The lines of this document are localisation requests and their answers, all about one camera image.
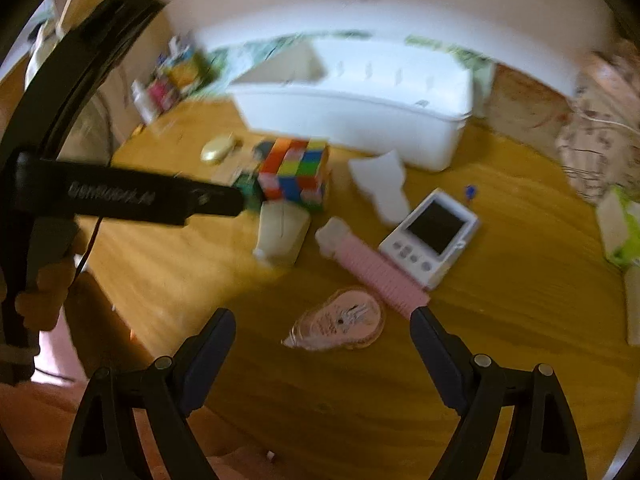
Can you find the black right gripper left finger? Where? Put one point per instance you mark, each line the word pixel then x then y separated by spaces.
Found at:
pixel 104 441

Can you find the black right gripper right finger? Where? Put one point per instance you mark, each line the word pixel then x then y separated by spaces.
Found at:
pixel 542 442

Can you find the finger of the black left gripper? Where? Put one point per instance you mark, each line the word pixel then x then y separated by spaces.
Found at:
pixel 217 200

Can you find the dark green jar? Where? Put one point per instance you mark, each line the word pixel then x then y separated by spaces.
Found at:
pixel 249 186

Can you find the multicolour puzzle cube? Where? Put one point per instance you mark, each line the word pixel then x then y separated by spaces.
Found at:
pixel 296 170

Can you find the pink hair roller brush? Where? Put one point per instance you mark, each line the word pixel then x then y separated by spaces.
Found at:
pixel 337 242

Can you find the pink correction tape dispenser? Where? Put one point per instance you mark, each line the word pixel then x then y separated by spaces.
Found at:
pixel 352 318

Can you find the gold oval compact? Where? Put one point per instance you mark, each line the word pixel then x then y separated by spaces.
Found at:
pixel 217 149

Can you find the black power adapter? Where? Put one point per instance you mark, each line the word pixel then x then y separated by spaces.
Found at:
pixel 262 149

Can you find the pink red packet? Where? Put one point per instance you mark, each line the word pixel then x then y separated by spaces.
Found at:
pixel 163 93

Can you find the white spray bottle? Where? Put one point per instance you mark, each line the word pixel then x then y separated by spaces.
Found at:
pixel 143 102

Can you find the white foam piece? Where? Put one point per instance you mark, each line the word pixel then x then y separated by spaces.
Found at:
pixel 381 179

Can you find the white handheld game console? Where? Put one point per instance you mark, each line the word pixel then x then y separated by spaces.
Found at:
pixel 431 239

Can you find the white plastic storage bin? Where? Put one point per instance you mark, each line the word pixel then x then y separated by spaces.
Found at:
pixel 373 96

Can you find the green tissue box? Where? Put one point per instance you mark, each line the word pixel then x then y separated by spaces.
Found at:
pixel 618 221

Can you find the small blue pin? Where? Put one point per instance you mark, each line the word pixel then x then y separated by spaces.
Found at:
pixel 470 193

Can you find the patterned fabric bag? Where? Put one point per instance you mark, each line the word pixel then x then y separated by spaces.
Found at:
pixel 599 146

